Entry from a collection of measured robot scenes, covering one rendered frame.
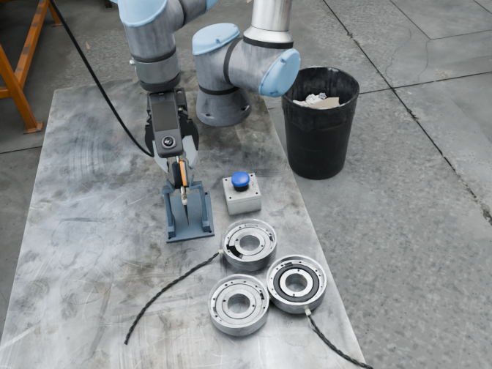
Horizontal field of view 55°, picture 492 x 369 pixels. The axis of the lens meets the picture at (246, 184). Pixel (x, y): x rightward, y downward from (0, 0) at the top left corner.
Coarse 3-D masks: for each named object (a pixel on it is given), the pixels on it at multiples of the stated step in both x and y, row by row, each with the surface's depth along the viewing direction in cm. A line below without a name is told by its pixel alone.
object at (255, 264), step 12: (228, 228) 91; (240, 228) 93; (264, 228) 92; (228, 240) 91; (240, 240) 91; (252, 240) 92; (276, 240) 88; (240, 252) 88; (252, 252) 88; (276, 252) 90; (240, 264) 87; (252, 264) 86; (264, 264) 87
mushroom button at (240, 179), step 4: (236, 172) 98; (240, 172) 98; (244, 172) 98; (232, 176) 97; (236, 176) 97; (240, 176) 97; (244, 176) 97; (248, 176) 97; (232, 180) 97; (236, 180) 96; (240, 180) 96; (244, 180) 96; (248, 180) 97; (236, 184) 96; (240, 184) 96; (244, 184) 96
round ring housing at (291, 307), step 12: (276, 264) 85; (312, 264) 85; (288, 276) 84; (300, 276) 84; (324, 276) 82; (324, 288) 80; (276, 300) 80; (312, 300) 79; (288, 312) 81; (300, 312) 80
